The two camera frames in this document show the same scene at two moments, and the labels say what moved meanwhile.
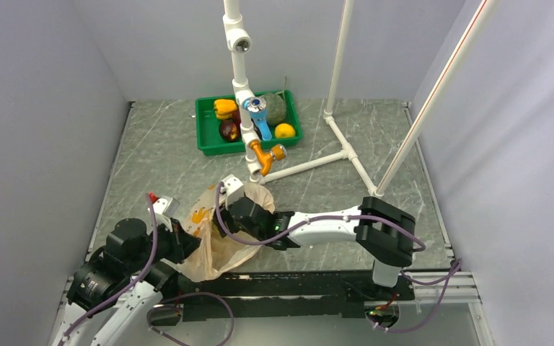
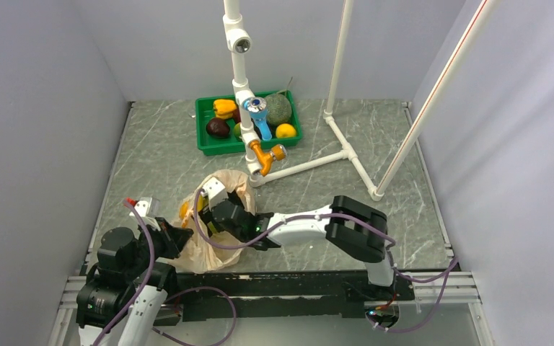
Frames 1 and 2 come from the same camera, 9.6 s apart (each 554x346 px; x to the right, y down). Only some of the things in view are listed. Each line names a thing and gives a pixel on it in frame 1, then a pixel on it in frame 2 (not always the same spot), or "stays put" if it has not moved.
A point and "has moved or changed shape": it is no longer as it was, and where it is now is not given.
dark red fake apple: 229,130 -> 218,127
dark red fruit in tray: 236,120 stays put
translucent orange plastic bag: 217,255 has moved or changed shape
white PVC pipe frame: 239,43 stays put
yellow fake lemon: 284,130 stays put
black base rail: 283,294 stays put
